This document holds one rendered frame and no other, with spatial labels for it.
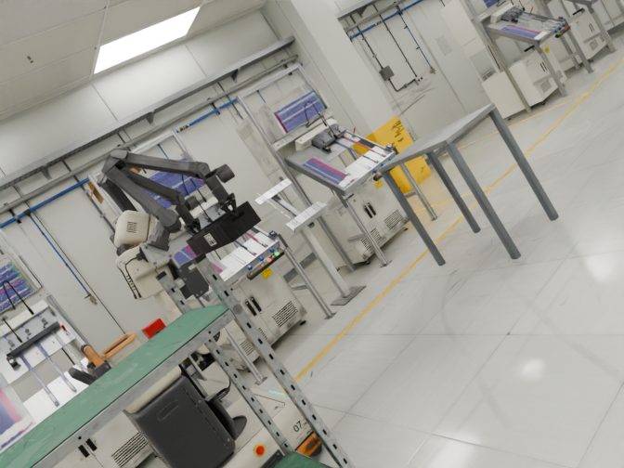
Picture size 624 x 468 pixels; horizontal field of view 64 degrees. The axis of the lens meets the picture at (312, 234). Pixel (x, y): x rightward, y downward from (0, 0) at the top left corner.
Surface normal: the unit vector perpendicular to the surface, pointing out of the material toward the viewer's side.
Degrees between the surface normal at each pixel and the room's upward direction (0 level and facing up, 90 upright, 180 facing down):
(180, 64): 90
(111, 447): 90
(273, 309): 90
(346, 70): 90
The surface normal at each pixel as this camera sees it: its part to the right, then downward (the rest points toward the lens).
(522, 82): -0.68, 0.54
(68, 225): 0.48, -0.18
